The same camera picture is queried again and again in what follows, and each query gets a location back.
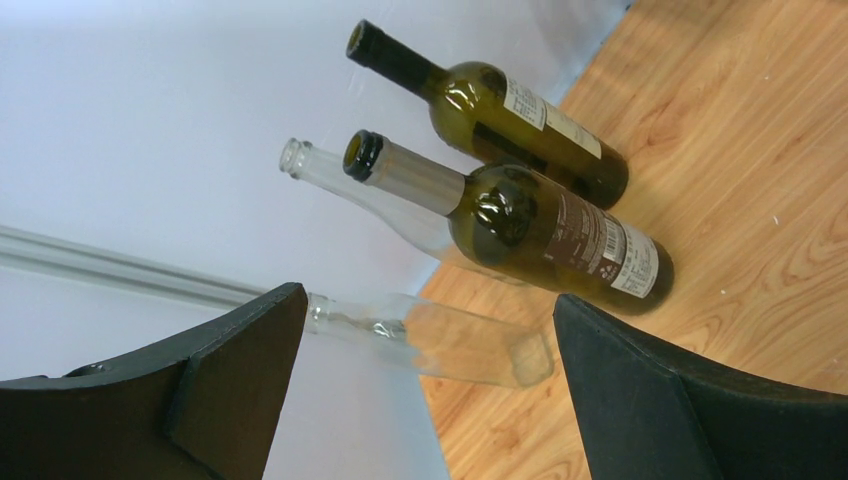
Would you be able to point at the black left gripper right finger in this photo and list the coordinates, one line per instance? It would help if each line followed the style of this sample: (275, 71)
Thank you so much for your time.
(649, 409)

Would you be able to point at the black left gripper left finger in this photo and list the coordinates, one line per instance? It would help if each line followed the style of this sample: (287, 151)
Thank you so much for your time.
(201, 404)

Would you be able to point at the small clear glass bottle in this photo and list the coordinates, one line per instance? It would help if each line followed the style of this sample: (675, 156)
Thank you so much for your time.
(436, 340)

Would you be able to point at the brown bottle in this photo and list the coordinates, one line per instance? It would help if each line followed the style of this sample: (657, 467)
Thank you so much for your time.
(518, 223)

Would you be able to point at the tall clear glass bottle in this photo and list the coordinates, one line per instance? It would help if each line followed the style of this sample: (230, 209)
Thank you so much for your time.
(426, 231)

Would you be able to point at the dark green wine bottle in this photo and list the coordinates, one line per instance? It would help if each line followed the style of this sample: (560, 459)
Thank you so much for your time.
(479, 110)

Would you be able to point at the aluminium frame rail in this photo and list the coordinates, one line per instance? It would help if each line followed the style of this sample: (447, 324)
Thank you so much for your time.
(56, 257)

